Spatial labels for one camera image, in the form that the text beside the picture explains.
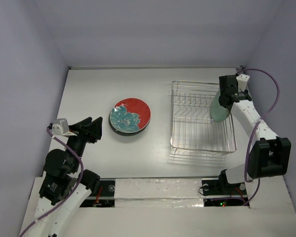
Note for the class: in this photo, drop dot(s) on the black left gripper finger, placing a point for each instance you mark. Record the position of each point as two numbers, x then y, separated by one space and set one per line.
96 129
82 127

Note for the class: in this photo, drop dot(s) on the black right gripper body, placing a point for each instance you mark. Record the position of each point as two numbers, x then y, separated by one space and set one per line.
236 97

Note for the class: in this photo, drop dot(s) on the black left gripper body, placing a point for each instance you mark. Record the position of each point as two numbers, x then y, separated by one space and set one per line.
78 142

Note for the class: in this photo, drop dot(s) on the green floral plate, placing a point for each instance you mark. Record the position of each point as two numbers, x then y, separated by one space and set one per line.
219 110

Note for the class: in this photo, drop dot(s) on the red plate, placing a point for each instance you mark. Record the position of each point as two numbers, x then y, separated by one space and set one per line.
130 116

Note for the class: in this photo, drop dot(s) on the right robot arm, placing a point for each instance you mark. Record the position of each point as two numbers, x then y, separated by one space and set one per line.
267 154

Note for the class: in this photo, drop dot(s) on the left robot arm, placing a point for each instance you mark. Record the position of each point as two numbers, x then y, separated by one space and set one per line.
66 183

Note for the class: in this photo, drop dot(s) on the foil covered front panel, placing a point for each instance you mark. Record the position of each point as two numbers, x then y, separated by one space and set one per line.
158 193

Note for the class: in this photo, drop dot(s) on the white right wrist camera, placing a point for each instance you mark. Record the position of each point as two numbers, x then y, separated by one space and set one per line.
242 80

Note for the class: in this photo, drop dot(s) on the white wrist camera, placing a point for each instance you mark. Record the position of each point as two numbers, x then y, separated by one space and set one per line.
242 80
60 127

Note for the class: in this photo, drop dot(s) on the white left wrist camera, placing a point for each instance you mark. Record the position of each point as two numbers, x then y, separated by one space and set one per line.
60 127

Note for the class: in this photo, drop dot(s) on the metal wire dish rack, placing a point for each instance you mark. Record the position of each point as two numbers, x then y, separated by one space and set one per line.
193 129

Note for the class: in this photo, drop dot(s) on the white back edge rail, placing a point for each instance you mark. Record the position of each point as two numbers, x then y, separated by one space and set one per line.
146 67

